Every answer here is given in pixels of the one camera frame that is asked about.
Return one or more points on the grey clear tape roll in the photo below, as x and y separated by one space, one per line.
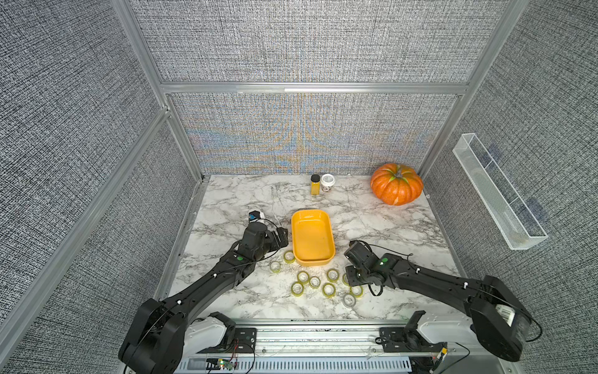
349 301

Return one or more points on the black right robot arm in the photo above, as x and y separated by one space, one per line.
500 321

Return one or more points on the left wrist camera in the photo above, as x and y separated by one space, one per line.
256 215

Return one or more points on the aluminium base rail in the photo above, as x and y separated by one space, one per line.
317 347

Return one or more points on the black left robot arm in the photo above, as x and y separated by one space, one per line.
164 332

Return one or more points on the orange decorative pumpkin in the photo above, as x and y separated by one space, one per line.
396 184

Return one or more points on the yellow spice jar black lid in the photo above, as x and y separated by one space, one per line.
315 184

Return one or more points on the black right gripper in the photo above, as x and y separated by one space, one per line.
348 269

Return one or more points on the clear acrylic wall shelf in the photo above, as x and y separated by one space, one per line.
518 226

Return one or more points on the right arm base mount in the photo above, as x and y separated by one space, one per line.
436 334

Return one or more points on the yellow plastic storage box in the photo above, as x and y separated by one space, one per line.
312 237

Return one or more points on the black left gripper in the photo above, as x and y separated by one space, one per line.
275 244

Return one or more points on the yellow-green tape roll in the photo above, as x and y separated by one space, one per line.
314 282
332 275
328 290
303 277
297 289
345 280
357 291
275 267
289 257

